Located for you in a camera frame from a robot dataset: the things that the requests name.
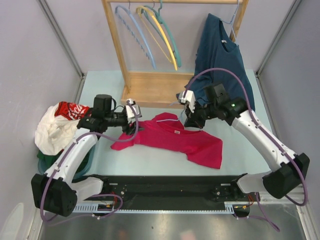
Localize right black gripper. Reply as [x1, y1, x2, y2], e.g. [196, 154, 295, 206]
[184, 99, 218, 130]

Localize thin blue hanger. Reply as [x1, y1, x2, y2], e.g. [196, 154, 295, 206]
[156, 101, 186, 124]

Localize pink t shirt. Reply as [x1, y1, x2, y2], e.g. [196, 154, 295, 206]
[110, 112, 223, 169]

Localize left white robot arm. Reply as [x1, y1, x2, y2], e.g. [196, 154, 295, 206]
[31, 94, 142, 222]

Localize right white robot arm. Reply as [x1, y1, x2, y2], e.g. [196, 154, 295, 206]
[178, 84, 310, 201]

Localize dark blue t shirt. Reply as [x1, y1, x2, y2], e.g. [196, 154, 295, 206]
[189, 13, 256, 111]

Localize white and red shirt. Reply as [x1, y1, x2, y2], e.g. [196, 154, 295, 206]
[34, 101, 90, 156]

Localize teal hanger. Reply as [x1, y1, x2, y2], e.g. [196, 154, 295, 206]
[143, 0, 182, 68]

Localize light blue notched hanger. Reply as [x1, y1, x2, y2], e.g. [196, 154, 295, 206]
[114, 5, 157, 70]

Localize yellow hanger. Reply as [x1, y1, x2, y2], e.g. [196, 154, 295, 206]
[135, 6, 179, 71]

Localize wooden clothes rack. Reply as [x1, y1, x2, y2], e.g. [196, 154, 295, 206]
[102, 0, 249, 108]

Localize green garment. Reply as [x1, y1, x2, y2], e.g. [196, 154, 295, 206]
[37, 150, 63, 169]

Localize teal laundry basket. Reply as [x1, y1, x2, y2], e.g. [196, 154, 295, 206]
[37, 111, 101, 180]

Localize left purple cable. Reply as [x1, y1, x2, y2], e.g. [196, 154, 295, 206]
[39, 101, 141, 223]

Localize purple cable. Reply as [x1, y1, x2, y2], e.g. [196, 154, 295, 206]
[183, 67, 309, 232]
[39, 101, 141, 223]

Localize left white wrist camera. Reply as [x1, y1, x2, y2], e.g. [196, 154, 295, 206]
[125, 98, 142, 123]

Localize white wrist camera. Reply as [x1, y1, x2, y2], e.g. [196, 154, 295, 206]
[177, 90, 196, 113]
[125, 98, 142, 123]

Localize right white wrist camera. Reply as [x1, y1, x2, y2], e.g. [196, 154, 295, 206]
[177, 90, 196, 113]

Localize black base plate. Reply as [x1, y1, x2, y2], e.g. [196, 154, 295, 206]
[89, 175, 260, 206]

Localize light blue wire hanger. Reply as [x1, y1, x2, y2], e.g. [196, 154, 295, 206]
[222, 0, 240, 46]

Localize white slotted cable duct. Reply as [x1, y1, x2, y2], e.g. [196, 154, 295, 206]
[72, 201, 235, 214]

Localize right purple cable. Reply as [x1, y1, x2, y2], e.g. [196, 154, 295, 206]
[183, 67, 309, 232]

